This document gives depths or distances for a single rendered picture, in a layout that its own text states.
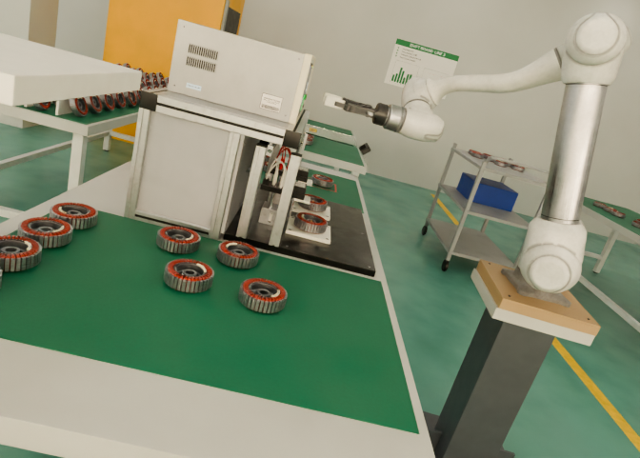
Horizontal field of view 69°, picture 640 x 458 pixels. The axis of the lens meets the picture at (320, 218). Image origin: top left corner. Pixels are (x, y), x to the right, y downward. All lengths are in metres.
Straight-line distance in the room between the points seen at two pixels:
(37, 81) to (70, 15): 7.02
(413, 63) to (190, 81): 5.63
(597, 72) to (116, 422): 1.31
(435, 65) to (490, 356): 5.61
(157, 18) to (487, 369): 4.47
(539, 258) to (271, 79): 0.91
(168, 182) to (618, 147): 7.30
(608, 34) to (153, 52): 4.47
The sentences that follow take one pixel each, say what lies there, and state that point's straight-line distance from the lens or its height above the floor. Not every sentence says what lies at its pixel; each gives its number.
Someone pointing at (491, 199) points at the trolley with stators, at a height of 0.61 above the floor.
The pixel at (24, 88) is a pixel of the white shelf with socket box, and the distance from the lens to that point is 0.64.
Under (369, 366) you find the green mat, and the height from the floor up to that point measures 0.75.
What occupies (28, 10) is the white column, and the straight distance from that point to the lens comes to 5.22.
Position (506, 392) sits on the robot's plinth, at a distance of 1.84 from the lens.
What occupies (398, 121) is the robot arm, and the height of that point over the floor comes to 1.19.
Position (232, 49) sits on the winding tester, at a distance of 1.44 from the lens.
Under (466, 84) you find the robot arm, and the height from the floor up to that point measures 1.37.
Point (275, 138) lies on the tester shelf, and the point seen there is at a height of 1.08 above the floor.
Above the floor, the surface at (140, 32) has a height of 1.13.
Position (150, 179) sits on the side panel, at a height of 0.88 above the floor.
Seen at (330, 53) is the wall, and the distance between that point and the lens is 6.82.
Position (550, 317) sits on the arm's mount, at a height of 0.77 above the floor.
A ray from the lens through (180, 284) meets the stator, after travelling 1.09.
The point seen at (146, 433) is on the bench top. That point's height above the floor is 0.75.
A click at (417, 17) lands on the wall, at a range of 6.95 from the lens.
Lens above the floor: 1.30
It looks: 18 degrees down
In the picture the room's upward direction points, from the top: 16 degrees clockwise
